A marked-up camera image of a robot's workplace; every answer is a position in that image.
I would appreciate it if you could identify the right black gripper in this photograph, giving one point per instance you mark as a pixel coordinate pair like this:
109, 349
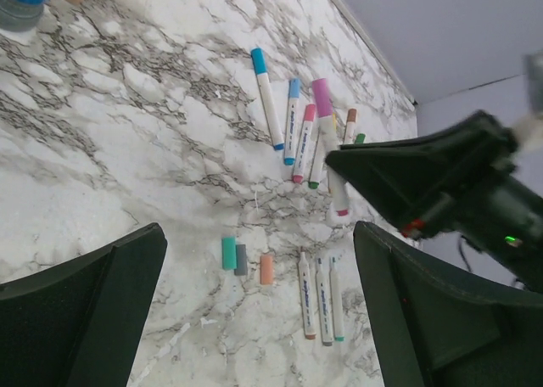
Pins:
434, 324

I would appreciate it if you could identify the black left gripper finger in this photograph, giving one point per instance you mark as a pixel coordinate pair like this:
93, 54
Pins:
80, 323

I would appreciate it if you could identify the teal marker pen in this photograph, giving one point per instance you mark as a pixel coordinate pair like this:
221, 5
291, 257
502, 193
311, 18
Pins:
337, 304

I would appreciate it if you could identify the grey marker pen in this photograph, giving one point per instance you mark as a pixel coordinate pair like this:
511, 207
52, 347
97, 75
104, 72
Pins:
326, 329

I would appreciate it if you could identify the peach marker pen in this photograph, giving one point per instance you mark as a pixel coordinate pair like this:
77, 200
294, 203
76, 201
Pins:
305, 295

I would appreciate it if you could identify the magenta marker pen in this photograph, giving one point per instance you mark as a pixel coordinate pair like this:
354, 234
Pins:
330, 141

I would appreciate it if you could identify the dark green marker pen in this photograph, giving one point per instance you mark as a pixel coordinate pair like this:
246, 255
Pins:
360, 138

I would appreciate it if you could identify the brown marker pen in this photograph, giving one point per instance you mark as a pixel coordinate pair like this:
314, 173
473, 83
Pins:
350, 126

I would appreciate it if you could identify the pink marker pen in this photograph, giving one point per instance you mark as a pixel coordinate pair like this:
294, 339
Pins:
305, 138

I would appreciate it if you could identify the light blue marker pen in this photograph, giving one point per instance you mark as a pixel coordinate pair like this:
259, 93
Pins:
291, 127

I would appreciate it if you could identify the cyan marker pen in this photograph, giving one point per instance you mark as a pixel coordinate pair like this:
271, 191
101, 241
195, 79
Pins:
259, 63

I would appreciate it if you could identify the blue round stamp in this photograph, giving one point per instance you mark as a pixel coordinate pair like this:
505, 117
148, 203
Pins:
20, 15

